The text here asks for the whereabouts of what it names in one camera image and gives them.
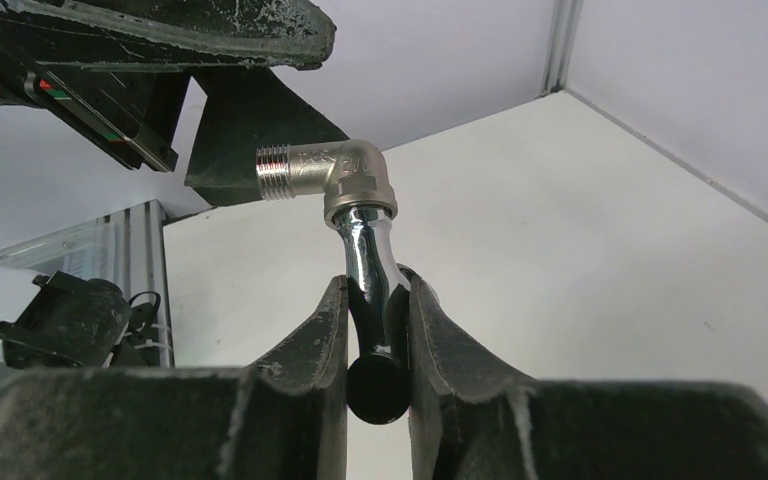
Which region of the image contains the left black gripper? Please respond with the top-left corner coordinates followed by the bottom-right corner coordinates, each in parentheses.
top-left (0, 1), bottom-right (348, 207)

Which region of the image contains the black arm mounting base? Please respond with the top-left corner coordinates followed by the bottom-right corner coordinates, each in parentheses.
top-left (0, 272), bottom-right (174, 370)

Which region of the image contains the steel elbow pipe fitting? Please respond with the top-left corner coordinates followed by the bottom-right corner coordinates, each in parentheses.
top-left (255, 139), bottom-right (399, 229)

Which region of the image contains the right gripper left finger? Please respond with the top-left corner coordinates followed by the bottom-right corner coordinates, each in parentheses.
top-left (0, 275), bottom-right (349, 479)

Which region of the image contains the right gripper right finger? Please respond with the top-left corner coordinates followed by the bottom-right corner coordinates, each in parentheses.
top-left (408, 277), bottom-right (768, 479)

